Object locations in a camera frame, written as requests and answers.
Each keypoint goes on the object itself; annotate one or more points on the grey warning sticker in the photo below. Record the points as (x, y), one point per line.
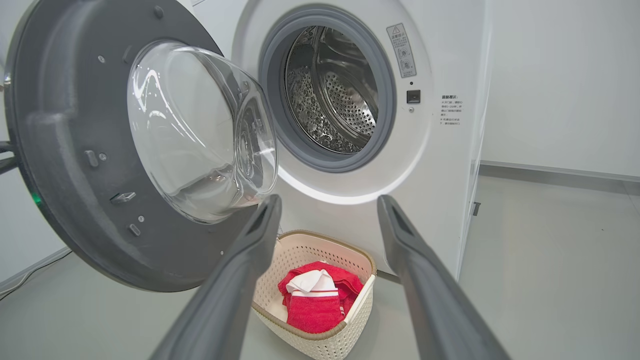
(401, 50)

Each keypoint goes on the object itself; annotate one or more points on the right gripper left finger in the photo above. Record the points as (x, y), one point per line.
(235, 290)

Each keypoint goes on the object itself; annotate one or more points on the round glass washing machine door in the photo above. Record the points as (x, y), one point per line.
(65, 125)

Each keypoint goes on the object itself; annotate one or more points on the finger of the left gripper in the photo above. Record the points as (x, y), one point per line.
(6, 147)
(7, 165)

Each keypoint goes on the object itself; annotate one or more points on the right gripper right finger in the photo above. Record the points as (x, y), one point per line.
(430, 290)

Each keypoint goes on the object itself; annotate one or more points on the white front-load washing machine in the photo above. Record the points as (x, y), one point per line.
(440, 175)

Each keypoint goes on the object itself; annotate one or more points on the red garment with white trim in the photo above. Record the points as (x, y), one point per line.
(350, 285)

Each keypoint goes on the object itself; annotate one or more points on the cream perforated laundry basket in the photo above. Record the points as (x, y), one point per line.
(320, 347)

